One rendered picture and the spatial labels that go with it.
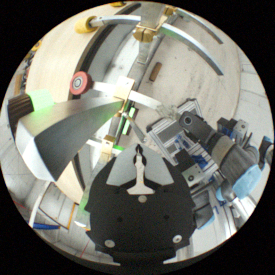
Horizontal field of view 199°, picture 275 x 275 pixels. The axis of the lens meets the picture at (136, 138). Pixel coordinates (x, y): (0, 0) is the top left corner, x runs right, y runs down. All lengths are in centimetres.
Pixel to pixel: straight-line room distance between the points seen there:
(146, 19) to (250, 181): 35
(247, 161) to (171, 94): 117
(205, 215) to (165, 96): 128
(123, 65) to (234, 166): 63
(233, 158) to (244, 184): 6
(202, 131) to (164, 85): 104
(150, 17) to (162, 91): 107
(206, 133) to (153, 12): 31
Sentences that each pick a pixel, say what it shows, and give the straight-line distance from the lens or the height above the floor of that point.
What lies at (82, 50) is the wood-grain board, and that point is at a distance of 36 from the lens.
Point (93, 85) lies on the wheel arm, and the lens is 31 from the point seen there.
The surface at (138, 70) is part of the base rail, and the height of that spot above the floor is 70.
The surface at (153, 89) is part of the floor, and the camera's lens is 116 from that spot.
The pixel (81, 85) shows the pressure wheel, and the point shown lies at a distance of 29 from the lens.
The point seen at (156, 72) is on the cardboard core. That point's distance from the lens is 114.
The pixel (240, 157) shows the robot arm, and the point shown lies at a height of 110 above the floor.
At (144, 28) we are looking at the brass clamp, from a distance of 25.
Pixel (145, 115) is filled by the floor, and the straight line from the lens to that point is 116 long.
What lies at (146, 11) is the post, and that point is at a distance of 23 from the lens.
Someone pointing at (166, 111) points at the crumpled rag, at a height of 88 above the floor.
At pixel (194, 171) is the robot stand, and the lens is 45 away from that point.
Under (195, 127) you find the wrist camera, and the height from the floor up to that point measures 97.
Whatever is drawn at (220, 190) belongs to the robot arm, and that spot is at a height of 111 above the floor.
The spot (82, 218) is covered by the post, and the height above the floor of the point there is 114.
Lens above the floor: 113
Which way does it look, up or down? 61 degrees down
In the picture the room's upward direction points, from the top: 180 degrees counter-clockwise
